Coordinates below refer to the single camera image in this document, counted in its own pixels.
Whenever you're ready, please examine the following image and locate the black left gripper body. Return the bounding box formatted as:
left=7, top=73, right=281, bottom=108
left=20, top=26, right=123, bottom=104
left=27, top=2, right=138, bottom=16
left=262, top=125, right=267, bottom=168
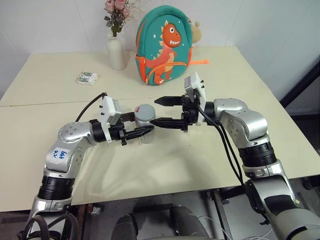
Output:
left=108, top=122, right=128, bottom=147

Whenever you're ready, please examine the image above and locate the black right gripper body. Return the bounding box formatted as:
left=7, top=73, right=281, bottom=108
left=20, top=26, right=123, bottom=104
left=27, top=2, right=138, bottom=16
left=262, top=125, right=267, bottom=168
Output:
left=179, top=94, right=201, bottom=134

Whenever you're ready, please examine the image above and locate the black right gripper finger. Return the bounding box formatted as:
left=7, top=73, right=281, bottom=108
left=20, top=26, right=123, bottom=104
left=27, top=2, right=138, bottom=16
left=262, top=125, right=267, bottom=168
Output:
left=149, top=117, right=184, bottom=130
left=154, top=96, right=184, bottom=108

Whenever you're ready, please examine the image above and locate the clear plastic jar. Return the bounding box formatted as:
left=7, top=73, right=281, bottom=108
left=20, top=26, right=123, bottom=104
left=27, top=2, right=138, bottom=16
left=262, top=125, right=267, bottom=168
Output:
left=134, top=117, right=156, bottom=145

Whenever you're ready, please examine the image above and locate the grey jar lid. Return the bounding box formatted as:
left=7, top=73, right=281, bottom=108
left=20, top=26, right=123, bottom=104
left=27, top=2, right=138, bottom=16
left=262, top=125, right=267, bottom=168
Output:
left=133, top=103, right=157, bottom=125

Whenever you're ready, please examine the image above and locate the small white green box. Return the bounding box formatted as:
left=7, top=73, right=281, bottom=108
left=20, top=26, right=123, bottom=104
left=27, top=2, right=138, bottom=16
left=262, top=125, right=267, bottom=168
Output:
left=75, top=71, right=99, bottom=87

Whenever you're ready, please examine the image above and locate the teal dinosaur backpack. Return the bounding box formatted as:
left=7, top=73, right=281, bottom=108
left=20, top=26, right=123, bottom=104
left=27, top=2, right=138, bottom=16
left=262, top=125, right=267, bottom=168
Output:
left=135, top=5, right=210, bottom=87

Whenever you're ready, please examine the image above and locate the white ceramic vase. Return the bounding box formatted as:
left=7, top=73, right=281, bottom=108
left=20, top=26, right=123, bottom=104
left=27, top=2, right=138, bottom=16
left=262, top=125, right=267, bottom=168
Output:
left=106, top=33, right=127, bottom=71

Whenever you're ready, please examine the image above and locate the beige plush toy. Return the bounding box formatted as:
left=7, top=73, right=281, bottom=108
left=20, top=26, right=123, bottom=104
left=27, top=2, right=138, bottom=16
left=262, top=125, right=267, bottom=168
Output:
left=187, top=16, right=203, bottom=48

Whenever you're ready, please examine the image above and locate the metal table leg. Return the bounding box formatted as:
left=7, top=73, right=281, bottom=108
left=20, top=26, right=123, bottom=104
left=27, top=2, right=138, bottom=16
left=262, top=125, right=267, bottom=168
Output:
left=77, top=202, right=101, bottom=240
left=206, top=187, right=235, bottom=240

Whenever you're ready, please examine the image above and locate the dark rounded shape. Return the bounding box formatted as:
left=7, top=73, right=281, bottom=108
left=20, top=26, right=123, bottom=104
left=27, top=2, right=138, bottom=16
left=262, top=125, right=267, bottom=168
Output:
left=169, top=205, right=210, bottom=240
left=115, top=213, right=140, bottom=240

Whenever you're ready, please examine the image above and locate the pink flower bouquet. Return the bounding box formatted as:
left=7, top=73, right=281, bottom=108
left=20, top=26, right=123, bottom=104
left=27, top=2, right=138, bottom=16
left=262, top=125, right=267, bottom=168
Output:
left=103, top=0, right=143, bottom=38

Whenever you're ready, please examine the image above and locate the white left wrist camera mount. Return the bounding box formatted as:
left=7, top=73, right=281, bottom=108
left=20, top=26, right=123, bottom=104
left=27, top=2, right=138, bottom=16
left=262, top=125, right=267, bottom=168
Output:
left=98, top=96, right=123, bottom=145

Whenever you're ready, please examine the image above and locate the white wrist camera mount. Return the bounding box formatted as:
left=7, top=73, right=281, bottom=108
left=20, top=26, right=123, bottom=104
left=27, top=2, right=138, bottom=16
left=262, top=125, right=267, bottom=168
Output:
left=183, top=71, right=208, bottom=126
left=98, top=96, right=123, bottom=145

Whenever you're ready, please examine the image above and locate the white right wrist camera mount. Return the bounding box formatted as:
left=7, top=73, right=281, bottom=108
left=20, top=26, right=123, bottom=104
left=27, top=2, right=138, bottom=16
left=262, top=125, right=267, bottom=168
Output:
left=183, top=71, right=208, bottom=126

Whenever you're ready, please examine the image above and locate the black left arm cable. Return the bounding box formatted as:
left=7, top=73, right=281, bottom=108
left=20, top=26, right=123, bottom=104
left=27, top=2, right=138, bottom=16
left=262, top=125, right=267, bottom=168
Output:
left=75, top=92, right=109, bottom=123

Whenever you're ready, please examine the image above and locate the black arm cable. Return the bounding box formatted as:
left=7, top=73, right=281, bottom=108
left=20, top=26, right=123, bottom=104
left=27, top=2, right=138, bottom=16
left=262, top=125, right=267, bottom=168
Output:
left=75, top=92, right=109, bottom=123
left=196, top=104, right=251, bottom=192

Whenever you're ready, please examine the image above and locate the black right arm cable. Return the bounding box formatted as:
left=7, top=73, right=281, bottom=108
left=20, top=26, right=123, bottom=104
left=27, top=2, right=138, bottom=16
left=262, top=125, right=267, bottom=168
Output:
left=196, top=104, right=251, bottom=192

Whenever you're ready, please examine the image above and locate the black frame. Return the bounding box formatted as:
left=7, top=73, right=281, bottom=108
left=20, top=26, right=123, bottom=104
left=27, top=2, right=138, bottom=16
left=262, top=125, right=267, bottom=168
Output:
left=279, top=59, right=320, bottom=117

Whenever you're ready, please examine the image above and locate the dark cable bundle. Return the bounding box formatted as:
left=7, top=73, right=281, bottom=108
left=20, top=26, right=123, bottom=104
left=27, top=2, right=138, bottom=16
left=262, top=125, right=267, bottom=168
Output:
left=16, top=214, right=79, bottom=240

